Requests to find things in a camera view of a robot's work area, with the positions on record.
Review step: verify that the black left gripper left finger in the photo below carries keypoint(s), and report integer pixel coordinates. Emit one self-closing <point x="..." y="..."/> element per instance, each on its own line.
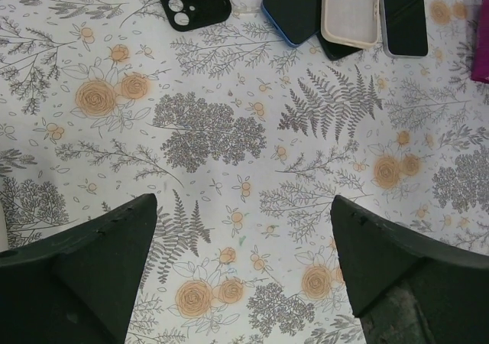
<point x="79" y="285"/>

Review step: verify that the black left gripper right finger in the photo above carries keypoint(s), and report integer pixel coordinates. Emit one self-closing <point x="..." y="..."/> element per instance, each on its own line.
<point x="405" y="287"/>

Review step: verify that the beige phone case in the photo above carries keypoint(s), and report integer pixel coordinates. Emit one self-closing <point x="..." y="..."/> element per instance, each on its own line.
<point x="353" y="23"/>

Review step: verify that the silver smartphone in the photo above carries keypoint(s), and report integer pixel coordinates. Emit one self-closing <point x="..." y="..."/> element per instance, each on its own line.
<point x="404" y="28"/>

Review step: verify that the blue smartphone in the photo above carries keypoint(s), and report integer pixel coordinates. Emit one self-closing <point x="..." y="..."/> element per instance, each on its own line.
<point x="296" y="20"/>

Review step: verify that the black phone case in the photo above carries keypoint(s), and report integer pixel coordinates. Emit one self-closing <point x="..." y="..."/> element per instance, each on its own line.
<point x="187" y="15"/>

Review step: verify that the floral tablecloth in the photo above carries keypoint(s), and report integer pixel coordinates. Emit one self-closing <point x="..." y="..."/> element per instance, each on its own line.
<point x="245" y="142"/>

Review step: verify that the purple snack bag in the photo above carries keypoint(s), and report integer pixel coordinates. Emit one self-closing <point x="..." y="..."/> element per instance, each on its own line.
<point x="479" y="72"/>

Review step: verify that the dark smartphone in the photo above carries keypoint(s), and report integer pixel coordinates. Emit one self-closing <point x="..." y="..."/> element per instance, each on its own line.
<point x="335" y="51"/>

